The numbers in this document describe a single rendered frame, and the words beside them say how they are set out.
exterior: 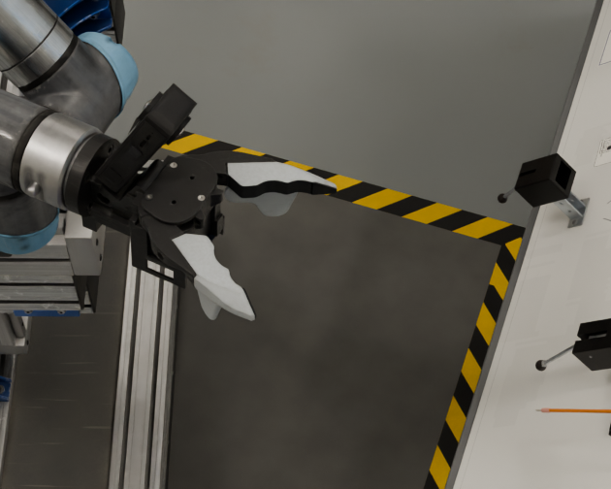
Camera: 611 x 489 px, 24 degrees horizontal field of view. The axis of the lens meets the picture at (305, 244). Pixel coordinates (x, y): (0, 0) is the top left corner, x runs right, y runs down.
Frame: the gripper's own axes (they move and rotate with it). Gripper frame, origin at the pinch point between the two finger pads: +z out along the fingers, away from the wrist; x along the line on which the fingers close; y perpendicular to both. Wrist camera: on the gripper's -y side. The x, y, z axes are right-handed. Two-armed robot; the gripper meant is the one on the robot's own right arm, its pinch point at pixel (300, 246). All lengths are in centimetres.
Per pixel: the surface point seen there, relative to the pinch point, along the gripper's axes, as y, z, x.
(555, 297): 59, 16, -52
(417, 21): 136, -46, -175
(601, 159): 55, 14, -75
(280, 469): 151, -24, -61
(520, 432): 61, 19, -32
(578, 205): 56, 13, -66
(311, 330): 147, -32, -91
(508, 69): 136, -22, -171
